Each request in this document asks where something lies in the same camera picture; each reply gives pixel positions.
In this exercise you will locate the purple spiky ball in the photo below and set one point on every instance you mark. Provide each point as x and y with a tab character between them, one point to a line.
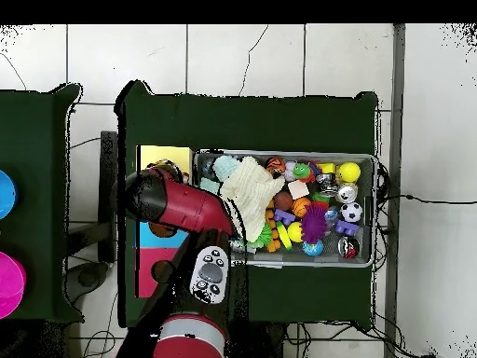
313	223

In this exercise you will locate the magenta round disc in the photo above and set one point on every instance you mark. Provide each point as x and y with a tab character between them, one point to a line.
11	283

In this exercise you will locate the green spiky monster toy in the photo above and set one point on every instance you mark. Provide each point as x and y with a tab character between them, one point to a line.
301	170

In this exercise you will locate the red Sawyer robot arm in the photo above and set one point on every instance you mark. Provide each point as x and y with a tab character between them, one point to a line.
186	205

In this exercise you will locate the brown ball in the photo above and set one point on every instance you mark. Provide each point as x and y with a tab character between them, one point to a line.
284	200

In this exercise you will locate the light blue muslin cloth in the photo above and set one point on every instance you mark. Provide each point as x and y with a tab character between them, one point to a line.
227	166

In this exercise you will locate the dark green table cloth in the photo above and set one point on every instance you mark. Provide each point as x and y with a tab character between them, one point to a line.
242	123
33	130

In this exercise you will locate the orange toy basketball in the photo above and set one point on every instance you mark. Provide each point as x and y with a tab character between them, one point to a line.
301	206

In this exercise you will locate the wooden box with three holes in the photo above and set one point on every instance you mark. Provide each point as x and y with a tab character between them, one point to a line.
167	153

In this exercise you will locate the blue round disc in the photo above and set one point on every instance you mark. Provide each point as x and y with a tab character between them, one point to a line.
7	194

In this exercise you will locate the orange tiger striped toy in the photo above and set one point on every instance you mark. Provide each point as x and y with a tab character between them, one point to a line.
275	165

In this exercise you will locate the confetti print cloth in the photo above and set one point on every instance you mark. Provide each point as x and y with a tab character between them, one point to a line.
166	163

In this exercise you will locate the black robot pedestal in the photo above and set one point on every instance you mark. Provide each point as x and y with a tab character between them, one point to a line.
261	343

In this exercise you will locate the yellow tennis ball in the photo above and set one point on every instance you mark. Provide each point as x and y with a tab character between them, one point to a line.
349	171

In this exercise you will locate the smooth yellow ball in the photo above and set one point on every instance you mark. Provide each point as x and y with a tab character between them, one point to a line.
294	232

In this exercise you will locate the black and white soccer ball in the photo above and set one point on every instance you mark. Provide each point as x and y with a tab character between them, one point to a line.
351	212

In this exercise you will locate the cream muslin cloth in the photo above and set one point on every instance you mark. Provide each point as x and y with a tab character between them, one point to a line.
249	190

